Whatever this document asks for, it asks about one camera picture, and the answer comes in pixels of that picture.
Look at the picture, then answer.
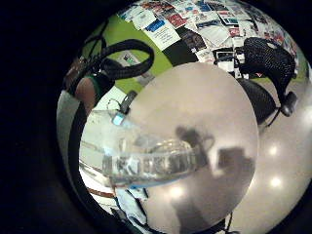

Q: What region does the white and blue cloth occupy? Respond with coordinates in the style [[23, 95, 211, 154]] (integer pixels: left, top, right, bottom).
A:
[[114, 187, 151, 228]]

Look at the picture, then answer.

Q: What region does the wall of paper posters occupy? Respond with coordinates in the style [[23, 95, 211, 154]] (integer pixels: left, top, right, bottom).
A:
[[116, 0, 305, 81]]

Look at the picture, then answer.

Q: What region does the thin black cable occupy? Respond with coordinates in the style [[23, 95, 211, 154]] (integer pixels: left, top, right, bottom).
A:
[[223, 212, 236, 234]]

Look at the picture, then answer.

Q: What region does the black mesh office chair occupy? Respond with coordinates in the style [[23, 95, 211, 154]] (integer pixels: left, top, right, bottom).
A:
[[237, 36, 298, 129]]

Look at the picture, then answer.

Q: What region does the clear plastic container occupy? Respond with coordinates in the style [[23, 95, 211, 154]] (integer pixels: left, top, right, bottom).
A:
[[78, 109, 210, 190]]

